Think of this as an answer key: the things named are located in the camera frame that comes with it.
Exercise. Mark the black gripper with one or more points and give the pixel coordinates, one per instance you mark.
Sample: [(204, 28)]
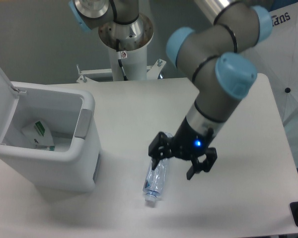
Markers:
[(186, 144)]

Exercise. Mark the crushed clear plastic bottle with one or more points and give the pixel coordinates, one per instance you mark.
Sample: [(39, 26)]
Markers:
[(154, 182)]

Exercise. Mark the clear plastic wrapper bag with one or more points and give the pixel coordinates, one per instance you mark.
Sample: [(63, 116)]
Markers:
[(39, 135)]

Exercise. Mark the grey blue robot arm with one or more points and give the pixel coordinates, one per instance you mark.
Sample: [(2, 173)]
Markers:
[(211, 60)]

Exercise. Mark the white trash can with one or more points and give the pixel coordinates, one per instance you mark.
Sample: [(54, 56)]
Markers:
[(69, 114)]

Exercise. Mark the white superior umbrella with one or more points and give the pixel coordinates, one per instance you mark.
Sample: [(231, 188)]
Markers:
[(277, 58)]

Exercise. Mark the white metal base frame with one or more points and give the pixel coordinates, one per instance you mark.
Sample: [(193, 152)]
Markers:
[(154, 72)]

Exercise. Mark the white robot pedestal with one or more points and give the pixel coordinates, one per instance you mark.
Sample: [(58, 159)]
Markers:
[(127, 45)]

